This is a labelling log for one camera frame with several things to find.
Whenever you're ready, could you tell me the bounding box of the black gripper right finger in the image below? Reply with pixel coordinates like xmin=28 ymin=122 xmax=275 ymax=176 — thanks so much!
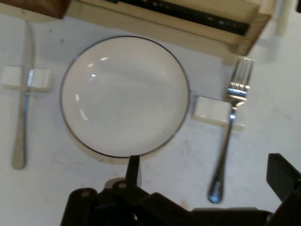
xmin=267 ymin=153 xmax=301 ymax=226

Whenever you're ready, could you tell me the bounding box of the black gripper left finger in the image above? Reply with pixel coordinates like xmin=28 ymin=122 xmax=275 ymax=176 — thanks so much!
xmin=60 ymin=155 xmax=191 ymax=226

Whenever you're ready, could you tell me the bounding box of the white ceramic cutlery rest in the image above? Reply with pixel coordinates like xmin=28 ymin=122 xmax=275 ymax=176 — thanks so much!
xmin=192 ymin=95 xmax=246 ymax=131
xmin=1 ymin=66 xmax=54 ymax=93

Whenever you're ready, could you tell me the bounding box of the dark wooden cabinet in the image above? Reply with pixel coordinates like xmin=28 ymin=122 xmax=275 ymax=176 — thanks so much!
xmin=0 ymin=0 xmax=71 ymax=20

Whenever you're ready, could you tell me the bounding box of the white plate with dark rim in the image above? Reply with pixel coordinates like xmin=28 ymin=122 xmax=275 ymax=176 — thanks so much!
xmin=59 ymin=35 xmax=190 ymax=158

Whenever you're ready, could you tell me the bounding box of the silver table knife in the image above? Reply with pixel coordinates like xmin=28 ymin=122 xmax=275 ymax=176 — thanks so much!
xmin=11 ymin=20 xmax=36 ymax=170

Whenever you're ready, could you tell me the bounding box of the black drawer slide rail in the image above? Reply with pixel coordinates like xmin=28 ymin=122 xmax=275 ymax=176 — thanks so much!
xmin=105 ymin=0 xmax=250 ymax=36

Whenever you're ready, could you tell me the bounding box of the light wooden drawer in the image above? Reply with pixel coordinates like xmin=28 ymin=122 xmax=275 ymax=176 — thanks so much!
xmin=63 ymin=0 xmax=276 ymax=56

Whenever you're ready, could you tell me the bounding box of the silver fork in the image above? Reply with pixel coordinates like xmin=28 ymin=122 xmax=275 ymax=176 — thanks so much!
xmin=207 ymin=57 xmax=256 ymax=204

